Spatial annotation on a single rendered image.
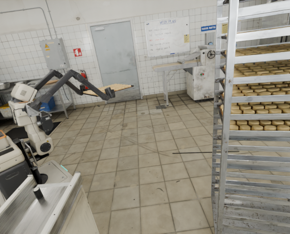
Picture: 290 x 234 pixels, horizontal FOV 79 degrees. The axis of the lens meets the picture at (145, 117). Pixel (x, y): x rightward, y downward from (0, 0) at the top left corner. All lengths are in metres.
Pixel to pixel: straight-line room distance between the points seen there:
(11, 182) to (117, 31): 3.98
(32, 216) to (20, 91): 1.18
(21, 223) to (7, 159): 0.88
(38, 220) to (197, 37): 4.86
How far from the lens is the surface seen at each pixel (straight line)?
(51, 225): 0.92
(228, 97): 0.89
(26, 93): 1.97
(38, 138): 2.07
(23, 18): 5.56
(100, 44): 4.99
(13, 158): 1.90
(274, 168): 1.75
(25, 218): 1.12
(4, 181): 1.97
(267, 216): 1.87
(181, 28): 5.03
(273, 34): 0.91
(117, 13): 4.94
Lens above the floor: 1.54
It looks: 23 degrees down
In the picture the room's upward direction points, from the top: 8 degrees counter-clockwise
